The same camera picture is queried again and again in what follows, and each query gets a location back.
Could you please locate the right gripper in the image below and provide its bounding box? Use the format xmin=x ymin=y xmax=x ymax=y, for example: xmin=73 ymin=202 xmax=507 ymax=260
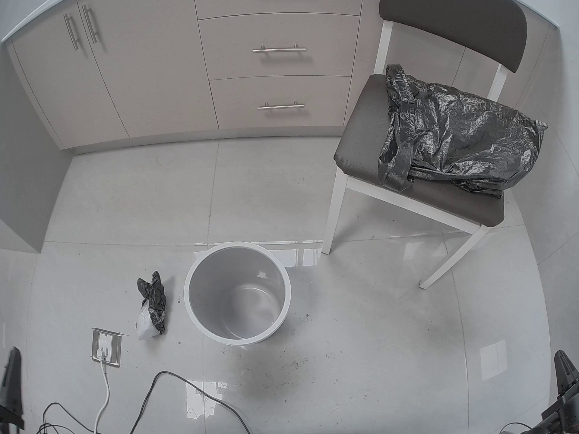
xmin=525 ymin=349 xmax=579 ymax=434

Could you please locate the white power cable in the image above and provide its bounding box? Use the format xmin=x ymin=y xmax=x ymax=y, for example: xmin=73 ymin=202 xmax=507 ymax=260
xmin=93 ymin=348 xmax=113 ymax=434

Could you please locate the white trash bin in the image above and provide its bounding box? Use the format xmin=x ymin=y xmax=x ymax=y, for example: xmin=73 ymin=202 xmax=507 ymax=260
xmin=183 ymin=241 xmax=291 ymax=346

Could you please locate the black plastic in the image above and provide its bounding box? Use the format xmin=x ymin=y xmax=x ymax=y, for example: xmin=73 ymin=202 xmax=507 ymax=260
xmin=137 ymin=270 xmax=167 ymax=334

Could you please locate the grey chair with white legs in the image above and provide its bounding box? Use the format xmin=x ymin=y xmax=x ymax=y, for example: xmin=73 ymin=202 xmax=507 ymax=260
xmin=322 ymin=0 xmax=529 ymax=289

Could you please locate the black plastic bag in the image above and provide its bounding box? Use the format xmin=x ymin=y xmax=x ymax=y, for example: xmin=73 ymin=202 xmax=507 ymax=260
xmin=378 ymin=64 xmax=549 ymax=199

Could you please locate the beige cabinet with drawers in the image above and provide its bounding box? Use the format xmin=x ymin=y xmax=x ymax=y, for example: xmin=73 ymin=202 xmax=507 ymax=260
xmin=1 ymin=0 xmax=562 ymax=155

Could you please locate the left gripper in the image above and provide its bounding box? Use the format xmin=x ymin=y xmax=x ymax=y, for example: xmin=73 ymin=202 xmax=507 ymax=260
xmin=0 ymin=346 xmax=24 ymax=434

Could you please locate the black cable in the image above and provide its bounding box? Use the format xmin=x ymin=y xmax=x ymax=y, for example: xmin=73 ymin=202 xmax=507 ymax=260
xmin=42 ymin=402 xmax=93 ymax=434
xmin=501 ymin=422 xmax=543 ymax=434
xmin=130 ymin=371 xmax=251 ymax=434

